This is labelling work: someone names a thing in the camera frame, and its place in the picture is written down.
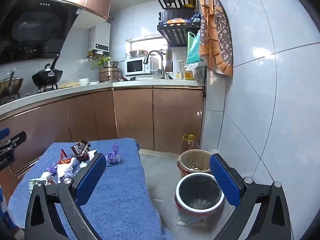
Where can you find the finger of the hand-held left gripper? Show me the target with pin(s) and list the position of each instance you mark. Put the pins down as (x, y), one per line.
(4, 133)
(16, 140)

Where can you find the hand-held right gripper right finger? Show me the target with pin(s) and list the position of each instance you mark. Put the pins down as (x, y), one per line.
(225, 180)

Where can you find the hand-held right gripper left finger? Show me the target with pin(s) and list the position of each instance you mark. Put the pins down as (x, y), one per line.
(91, 177)

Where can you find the white tissue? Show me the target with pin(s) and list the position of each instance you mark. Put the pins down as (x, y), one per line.
(66, 168)

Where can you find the bin with black bag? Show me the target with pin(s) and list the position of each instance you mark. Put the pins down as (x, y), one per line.
(200, 192)

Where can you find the dark red snack wrapper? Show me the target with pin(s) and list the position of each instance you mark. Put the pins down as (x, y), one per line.
(80, 150)

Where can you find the purple wrapper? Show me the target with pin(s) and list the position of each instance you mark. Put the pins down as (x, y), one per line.
(52, 168)
(112, 156)

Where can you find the orange red snack wrapper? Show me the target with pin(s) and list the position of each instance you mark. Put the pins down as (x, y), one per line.
(63, 157)

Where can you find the green white wrapper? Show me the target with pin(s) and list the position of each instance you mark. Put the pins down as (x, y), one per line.
(33, 181)

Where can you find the bin with beige bag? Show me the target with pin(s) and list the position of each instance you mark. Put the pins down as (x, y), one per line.
(192, 158)

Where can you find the red clear wrapper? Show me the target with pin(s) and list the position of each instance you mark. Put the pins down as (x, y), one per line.
(52, 178)

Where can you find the blue terry towel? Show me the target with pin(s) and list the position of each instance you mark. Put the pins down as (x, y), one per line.
(125, 192)

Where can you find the steel pot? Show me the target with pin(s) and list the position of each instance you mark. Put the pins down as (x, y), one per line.
(10, 85)

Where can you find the cooking oil bottle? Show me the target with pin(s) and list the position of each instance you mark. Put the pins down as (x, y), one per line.
(190, 143)

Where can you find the gas stove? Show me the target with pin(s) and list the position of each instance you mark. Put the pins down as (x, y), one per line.
(47, 88)

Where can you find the black wok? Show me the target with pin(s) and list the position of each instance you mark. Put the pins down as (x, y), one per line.
(47, 78)

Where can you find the brown kitchen base cabinet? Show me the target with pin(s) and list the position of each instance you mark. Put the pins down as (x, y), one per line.
(132, 115)

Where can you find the brown rice cooker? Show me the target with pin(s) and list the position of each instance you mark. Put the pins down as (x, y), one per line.
(108, 74)

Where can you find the black range hood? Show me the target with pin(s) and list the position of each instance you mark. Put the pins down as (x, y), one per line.
(32, 30)

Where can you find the clear plastic bag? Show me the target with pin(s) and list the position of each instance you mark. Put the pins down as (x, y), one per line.
(200, 73)

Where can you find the yellow detergent bottle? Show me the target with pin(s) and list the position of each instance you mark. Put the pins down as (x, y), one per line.
(189, 75)

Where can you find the steel pan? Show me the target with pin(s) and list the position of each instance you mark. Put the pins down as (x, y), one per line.
(111, 64)

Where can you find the white spray bottle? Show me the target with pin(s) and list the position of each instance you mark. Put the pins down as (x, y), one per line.
(179, 72)

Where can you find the green leafy vegetable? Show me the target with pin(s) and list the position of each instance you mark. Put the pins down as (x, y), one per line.
(104, 60)

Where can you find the white microwave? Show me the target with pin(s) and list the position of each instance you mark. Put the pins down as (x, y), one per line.
(135, 66)

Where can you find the teal plastic bag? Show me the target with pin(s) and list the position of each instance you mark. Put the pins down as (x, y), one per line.
(193, 52)

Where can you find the wooden cutting board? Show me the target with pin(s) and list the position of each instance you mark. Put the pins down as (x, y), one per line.
(169, 60)

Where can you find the white water heater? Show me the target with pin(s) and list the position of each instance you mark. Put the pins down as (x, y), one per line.
(100, 37)

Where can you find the steel mixing bowl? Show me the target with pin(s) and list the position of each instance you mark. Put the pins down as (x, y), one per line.
(138, 53)

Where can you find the steel kitchen faucet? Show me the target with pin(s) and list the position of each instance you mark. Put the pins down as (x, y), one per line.
(162, 62)

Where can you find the orange floral apron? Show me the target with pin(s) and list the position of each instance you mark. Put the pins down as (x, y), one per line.
(216, 42)

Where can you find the brown upper cabinet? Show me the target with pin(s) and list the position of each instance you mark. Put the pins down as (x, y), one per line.
(97, 0)

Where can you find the black wall rack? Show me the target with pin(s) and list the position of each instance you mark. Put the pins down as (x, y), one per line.
(175, 33)

